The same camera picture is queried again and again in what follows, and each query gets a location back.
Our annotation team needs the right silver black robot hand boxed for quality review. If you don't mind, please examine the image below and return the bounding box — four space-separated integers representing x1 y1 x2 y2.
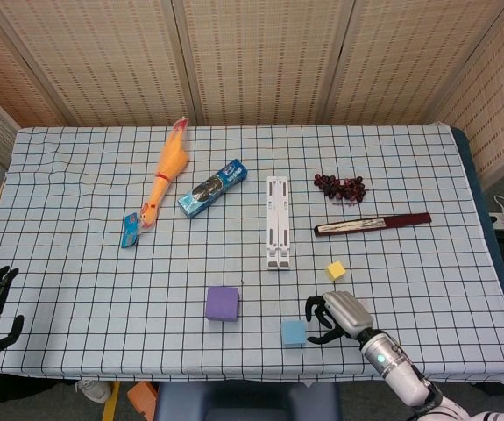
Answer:
305 290 374 346

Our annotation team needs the small yellow foam cube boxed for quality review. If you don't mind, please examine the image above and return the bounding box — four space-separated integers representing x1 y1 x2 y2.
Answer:
325 260 347 282

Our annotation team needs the medium blue foam cube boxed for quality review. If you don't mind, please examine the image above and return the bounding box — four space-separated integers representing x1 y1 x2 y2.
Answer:
280 319 308 349

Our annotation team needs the large purple foam cube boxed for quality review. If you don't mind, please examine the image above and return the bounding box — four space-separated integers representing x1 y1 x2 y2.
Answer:
204 285 240 324

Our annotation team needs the folded dark wooden fan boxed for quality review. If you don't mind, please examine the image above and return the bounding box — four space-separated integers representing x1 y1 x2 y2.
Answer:
314 212 433 239

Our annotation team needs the white folding laptop stand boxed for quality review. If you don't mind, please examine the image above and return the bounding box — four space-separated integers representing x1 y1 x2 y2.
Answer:
266 175 293 271

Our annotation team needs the light blue checked tablecloth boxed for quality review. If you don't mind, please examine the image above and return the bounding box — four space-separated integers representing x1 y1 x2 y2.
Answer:
0 125 504 387

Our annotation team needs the dark red grape bunch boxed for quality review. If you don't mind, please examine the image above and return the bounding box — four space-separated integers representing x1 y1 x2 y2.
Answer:
313 173 369 203

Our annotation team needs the white shoe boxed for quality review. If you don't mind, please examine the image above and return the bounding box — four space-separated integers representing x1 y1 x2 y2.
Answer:
75 378 109 404

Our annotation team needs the small blue packet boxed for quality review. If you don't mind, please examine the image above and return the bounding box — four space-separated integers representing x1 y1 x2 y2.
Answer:
120 212 142 249

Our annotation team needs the orange block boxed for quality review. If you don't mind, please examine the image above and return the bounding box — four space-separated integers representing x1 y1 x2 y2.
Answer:
126 380 157 417

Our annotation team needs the blue cookie box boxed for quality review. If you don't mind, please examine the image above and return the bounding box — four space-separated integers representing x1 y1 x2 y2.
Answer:
177 159 250 220

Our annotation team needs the yellow rubber chicken toy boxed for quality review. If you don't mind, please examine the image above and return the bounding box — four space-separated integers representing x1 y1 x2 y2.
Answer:
139 116 190 232

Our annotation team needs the beige woven folding screen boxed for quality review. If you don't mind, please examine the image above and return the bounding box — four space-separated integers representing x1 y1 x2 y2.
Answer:
0 0 504 189

